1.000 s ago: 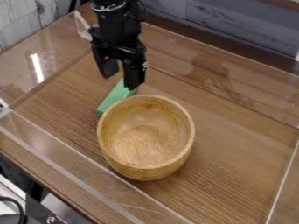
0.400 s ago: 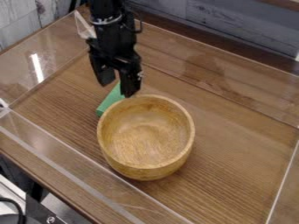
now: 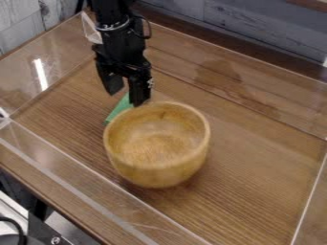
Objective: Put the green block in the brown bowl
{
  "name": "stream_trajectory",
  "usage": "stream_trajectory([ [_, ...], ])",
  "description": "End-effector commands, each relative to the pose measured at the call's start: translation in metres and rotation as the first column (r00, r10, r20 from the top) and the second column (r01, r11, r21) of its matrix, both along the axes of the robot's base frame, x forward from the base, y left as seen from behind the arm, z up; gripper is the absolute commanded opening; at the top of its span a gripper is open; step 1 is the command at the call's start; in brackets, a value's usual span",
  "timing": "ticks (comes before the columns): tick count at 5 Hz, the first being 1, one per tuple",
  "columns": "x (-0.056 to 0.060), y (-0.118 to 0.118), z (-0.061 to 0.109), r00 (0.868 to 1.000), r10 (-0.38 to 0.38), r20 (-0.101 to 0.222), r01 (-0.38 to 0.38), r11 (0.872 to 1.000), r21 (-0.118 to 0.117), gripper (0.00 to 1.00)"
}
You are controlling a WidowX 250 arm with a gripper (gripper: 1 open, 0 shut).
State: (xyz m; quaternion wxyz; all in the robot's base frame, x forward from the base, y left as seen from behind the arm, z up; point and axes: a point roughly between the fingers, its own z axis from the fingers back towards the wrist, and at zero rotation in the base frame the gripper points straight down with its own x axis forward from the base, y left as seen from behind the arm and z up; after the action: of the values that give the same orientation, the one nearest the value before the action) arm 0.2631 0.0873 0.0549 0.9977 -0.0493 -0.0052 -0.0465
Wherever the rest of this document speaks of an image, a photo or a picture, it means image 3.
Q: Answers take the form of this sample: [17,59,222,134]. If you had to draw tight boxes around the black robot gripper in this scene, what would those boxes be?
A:
[92,15,153,106]

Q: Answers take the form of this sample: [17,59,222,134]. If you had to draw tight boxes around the clear acrylic tray enclosure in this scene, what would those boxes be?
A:
[0,18,327,245]

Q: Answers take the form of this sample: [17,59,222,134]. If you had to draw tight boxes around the black metal table frame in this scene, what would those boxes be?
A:
[0,170,101,245]

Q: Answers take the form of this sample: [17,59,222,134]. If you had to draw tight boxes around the black cable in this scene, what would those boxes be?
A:
[0,216,29,245]

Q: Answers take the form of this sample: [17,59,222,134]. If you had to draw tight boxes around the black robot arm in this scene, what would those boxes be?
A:
[92,0,152,106]

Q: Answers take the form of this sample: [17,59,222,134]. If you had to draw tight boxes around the green rectangular block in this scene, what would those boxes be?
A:
[104,94,133,124]

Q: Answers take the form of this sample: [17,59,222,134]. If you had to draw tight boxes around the brown wooden bowl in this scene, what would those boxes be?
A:
[104,101,211,189]

